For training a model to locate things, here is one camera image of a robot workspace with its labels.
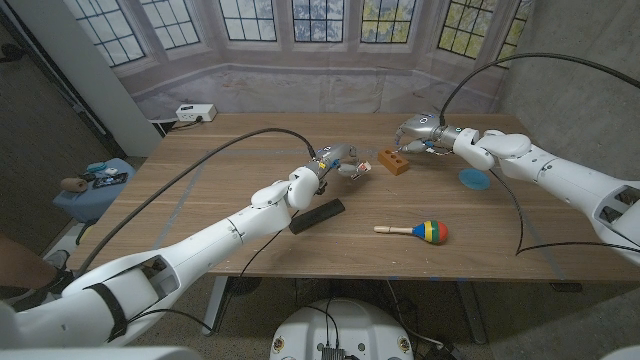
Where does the person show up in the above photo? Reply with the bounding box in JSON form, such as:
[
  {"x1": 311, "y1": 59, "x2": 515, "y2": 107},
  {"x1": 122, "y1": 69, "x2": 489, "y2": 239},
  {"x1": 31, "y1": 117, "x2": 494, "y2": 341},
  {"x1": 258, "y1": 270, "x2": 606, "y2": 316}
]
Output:
[{"x1": 0, "y1": 233, "x2": 77, "y2": 312}]

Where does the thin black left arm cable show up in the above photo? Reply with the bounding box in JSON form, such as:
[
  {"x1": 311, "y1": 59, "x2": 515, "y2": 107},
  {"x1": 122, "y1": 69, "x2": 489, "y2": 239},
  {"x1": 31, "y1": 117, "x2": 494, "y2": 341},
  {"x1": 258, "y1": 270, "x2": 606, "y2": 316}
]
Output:
[{"x1": 124, "y1": 209, "x2": 302, "y2": 337}]

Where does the thin dark right arm cable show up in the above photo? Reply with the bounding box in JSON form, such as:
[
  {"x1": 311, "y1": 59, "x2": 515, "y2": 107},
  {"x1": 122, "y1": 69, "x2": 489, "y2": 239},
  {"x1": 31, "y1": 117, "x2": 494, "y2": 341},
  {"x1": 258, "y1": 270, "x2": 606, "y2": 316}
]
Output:
[{"x1": 488, "y1": 168, "x2": 640, "y2": 257}]

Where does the black rectangular bar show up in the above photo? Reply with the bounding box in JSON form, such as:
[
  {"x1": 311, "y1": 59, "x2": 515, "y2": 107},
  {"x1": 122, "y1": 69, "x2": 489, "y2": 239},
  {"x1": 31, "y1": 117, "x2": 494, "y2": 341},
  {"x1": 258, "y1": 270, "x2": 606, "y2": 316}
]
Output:
[{"x1": 288, "y1": 197, "x2": 347, "y2": 236}]

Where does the printed window backdrop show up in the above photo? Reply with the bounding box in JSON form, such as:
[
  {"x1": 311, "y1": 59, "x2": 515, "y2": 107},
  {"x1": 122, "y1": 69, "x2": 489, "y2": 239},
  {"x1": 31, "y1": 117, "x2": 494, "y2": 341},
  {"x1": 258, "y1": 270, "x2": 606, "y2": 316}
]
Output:
[{"x1": 62, "y1": 0, "x2": 534, "y2": 121}]

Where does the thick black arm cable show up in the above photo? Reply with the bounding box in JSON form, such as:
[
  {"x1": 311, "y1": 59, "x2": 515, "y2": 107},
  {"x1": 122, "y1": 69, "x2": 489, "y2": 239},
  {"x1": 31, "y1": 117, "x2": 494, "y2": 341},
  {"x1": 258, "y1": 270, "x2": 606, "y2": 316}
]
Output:
[
  {"x1": 438, "y1": 52, "x2": 640, "y2": 129},
  {"x1": 73, "y1": 126, "x2": 318, "y2": 277}
]

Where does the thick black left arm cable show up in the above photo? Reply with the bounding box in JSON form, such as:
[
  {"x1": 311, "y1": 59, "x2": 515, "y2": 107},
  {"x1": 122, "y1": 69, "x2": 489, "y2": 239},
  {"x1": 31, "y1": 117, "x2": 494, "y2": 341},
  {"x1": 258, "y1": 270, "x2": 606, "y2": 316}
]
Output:
[{"x1": 73, "y1": 126, "x2": 318, "y2": 277}]

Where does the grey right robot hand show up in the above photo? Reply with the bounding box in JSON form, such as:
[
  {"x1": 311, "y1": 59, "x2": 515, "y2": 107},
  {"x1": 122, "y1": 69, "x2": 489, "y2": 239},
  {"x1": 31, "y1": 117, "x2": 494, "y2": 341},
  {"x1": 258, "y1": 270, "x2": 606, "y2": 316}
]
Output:
[{"x1": 394, "y1": 113, "x2": 464, "y2": 155}]

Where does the white table leg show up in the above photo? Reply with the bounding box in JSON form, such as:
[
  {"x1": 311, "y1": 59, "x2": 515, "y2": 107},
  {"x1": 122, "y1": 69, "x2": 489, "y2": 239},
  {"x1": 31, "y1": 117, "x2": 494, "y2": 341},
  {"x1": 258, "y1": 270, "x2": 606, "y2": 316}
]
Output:
[{"x1": 201, "y1": 275, "x2": 230, "y2": 337}]

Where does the white power strip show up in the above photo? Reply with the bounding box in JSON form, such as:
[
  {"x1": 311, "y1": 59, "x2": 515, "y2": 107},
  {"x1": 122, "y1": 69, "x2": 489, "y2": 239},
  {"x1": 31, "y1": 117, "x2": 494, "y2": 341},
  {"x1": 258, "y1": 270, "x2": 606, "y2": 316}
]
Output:
[{"x1": 174, "y1": 103, "x2": 219, "y2": 124}]

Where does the white pillar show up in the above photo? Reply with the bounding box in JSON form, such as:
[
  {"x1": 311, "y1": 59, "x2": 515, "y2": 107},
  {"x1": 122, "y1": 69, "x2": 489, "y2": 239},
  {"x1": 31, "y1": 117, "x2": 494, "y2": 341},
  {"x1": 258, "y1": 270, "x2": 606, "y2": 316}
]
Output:
[{"x1": 7, "y1": 0, "x2": 164, "y2": 159}]

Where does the blue stool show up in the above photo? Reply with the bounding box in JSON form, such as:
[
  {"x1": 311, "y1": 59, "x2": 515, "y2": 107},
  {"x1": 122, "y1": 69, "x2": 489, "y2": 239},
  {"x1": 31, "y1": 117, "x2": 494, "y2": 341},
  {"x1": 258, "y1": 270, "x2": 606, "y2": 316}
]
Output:
[{"x1": 51, "y1": 157, "x2": 138, "y2": 246}]

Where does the teal round disc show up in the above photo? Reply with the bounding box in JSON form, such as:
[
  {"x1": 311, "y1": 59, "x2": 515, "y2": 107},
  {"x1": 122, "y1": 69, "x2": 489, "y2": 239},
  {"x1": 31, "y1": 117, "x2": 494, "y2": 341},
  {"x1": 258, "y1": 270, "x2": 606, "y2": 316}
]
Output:
[{"x1": 457, "y1": 167, "x2": 493, "y2": 192}]

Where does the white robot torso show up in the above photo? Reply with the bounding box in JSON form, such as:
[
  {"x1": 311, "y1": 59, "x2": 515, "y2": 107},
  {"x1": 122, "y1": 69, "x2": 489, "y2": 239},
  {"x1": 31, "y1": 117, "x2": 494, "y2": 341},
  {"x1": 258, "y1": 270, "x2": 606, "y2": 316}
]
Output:
[{"x1": 269, "y1": 298, "x2": 416, "y2": 360}]

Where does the orange wooden block with holes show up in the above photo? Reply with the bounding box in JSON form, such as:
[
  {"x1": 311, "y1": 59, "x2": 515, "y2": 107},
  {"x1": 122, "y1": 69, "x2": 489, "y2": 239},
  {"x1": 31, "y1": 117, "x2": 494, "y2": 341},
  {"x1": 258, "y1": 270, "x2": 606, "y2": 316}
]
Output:
[{"x1": 376, "y1": 147, "x2": 411, "y2": 177}]

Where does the grey perforated wall panel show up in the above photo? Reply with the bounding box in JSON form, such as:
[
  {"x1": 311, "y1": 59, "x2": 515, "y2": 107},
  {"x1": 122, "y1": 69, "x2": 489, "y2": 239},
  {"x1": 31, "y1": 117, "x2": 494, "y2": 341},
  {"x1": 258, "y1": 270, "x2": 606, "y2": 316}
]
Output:
[{"x1": 492, "y1": 0, "x2": 640, "y2": 251}]

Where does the colourful wooden maraca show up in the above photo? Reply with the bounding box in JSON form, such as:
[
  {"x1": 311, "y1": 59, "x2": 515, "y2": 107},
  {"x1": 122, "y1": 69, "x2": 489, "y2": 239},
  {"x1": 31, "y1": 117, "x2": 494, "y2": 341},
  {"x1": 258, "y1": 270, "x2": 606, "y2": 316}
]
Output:
[{"x1": 372, "y1": 219, "x2": 450, "y2": 246}]

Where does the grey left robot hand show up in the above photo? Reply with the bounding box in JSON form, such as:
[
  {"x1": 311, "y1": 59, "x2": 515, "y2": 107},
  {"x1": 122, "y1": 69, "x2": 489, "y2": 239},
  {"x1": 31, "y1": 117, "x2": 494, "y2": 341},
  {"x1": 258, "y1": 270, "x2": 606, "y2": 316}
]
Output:
[{"x1": 312, "y1": 143, "x2": 372, "y2": 181}]

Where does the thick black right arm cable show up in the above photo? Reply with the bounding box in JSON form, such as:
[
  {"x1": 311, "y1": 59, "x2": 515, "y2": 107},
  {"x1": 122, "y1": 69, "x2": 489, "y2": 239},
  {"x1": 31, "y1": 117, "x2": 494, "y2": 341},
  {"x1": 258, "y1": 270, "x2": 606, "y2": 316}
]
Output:
[{"x1": 438, "y1": 52, "x2": 640, "y2": 129}]

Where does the grey table leg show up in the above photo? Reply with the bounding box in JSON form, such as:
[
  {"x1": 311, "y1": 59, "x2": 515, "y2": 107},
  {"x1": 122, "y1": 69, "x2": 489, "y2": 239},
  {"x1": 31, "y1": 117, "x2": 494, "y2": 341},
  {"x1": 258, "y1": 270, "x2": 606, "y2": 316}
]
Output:
[{"x1": 454, "y1": 280, "x2": 489, "y2": 346}]

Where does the black power strip cord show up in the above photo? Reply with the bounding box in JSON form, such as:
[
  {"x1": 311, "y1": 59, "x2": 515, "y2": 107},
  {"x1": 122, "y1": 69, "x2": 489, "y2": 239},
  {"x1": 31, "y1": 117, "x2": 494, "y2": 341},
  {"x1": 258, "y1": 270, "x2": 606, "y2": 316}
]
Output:
[{"x1": 148, "y1": 115, "x2": 205, "y2": 136}]

